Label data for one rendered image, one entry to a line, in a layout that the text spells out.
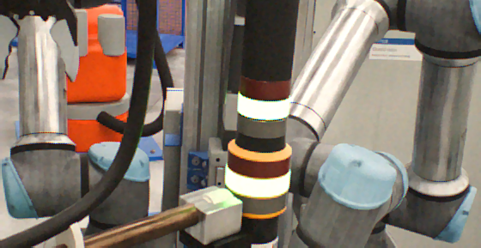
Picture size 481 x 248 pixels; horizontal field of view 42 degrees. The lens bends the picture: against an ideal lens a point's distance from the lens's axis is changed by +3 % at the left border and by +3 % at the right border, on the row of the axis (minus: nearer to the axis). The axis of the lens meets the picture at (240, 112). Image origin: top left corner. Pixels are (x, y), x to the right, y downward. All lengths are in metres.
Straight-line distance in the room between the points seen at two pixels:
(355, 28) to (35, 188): 0.63
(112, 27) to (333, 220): 3.69
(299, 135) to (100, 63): 3.59
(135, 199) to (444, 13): 0.65
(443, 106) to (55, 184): 0.70
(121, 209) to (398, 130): 1.48
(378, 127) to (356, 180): 1.79
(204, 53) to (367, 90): 1.17
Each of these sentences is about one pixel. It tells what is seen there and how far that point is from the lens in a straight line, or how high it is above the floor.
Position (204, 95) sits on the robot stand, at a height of 1.35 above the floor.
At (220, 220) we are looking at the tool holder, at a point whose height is 1.54.
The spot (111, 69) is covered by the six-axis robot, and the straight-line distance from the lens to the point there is 4.36.
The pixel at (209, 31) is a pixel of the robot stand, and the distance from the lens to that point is 1.28.
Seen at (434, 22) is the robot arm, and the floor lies 1.58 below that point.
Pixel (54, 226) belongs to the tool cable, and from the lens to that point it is 0.34.
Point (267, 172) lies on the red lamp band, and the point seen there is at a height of 1.57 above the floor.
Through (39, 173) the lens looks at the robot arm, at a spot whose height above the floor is 1.24.
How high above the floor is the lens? 1.72
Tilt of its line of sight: 18 degrees down
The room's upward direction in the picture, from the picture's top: 4 degrees clockwise
